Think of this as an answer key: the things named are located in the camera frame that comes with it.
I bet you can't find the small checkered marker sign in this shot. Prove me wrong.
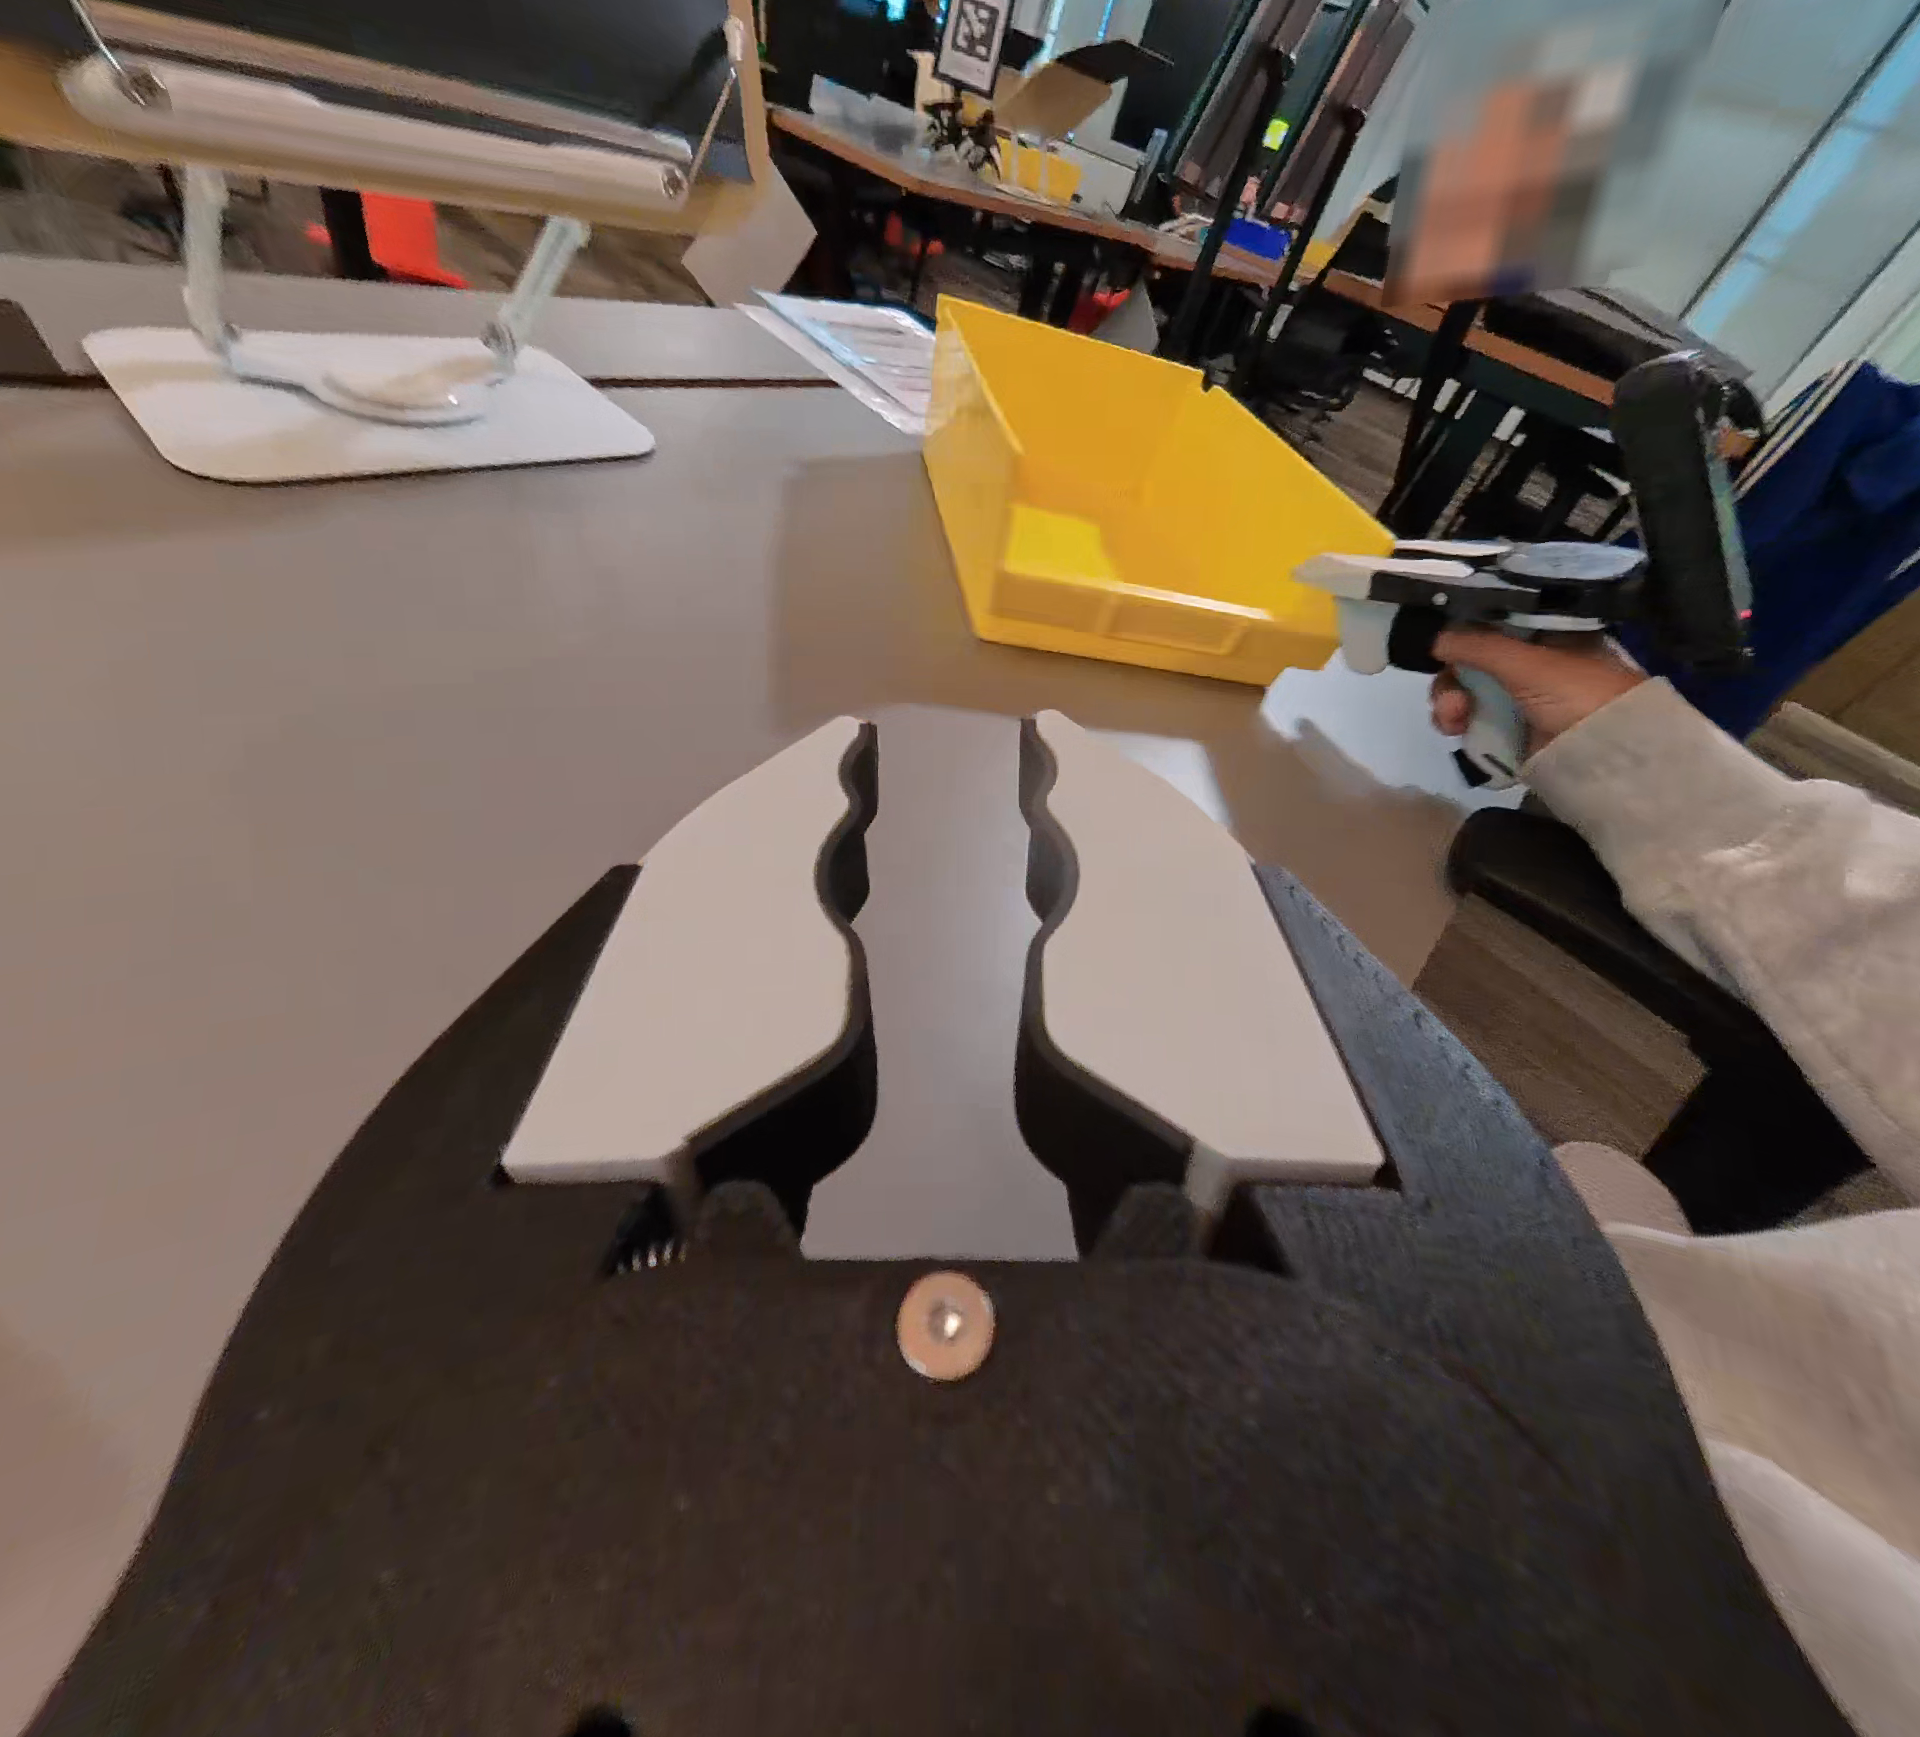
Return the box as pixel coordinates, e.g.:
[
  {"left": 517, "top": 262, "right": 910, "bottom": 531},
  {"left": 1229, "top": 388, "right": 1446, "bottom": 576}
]
[{"left": 934, "top": 0, "right": 1021, "bottom": 98}]

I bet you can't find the printed paper sheet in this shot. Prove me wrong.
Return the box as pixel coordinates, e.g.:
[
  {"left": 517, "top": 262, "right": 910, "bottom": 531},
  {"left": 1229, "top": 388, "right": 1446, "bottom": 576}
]
[{"left": 739, "top": 289, "right": 945, "bottom": 434}]

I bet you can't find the wooden work desk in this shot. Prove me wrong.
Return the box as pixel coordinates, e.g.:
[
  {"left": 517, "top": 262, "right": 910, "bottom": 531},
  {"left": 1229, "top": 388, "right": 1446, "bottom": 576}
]
[{"left": 768, "top": 102, "right": 1621, "bottom": 420}]

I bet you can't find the orange plastic cone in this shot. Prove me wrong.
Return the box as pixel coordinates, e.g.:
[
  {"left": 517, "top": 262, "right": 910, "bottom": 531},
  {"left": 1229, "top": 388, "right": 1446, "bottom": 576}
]
[{"left": 306, "top": 188, "right": 469, "bottom": 290}]

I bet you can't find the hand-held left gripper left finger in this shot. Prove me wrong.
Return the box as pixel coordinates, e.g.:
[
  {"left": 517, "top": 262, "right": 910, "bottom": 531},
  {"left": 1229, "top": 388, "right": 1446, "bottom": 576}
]
[{"left": 499, "top": 715, "right": 879, "bottom": 1192}]

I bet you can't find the person's right hand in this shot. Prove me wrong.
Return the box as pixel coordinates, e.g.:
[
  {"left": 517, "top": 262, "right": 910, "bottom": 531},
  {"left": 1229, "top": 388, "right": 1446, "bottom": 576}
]
[{"left": 1429, "top": 627, "right": 1651, "bottom": 752}]

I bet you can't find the open cardboard box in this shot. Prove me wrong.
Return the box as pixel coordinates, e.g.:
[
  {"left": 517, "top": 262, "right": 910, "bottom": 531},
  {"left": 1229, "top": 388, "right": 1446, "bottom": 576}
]
[{"left": 993, "top": 38, "right": 1176, "bottom": 157}]

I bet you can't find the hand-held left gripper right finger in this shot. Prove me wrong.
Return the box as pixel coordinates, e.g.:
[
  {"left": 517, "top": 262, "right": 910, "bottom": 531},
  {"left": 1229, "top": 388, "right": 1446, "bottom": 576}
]
[{"left": 1019, "top": 711, "right": 1386, "bottom": 1192}]

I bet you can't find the yellow plastic bin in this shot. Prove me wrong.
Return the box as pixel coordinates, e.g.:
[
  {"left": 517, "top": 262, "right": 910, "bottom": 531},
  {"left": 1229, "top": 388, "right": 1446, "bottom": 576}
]
[{"left": 919, "top": 296, "right": 1401, "bottom": 690}]

